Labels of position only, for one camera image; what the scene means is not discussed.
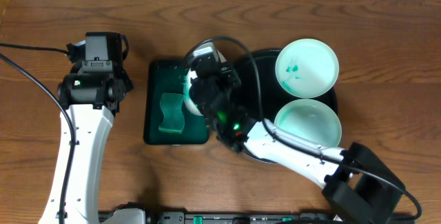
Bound white plate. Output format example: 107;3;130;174
184;50;226;116

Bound green wavy sponge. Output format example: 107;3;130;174
158;92;185;134

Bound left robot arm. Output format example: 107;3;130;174
39;72;133;223

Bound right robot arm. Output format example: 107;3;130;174
187;62;407;223

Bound round black tray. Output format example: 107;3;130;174
234;48;338;165

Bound rectangular green tray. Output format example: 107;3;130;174
143;60;209;145

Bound pale green plate top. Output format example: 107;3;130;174
274;39;340;99

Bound pale green plate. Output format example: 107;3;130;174
274;39;340;99
274;99;342;147

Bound pale green plate bottom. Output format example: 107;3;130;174
274;99;342;147

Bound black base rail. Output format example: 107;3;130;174
98;211;345;224

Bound right black cable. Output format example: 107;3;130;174
184;36;423;221

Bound black cable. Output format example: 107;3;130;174
184;36;423;221
0;42;77;224

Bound left black cable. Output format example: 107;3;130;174
0;42;77;224

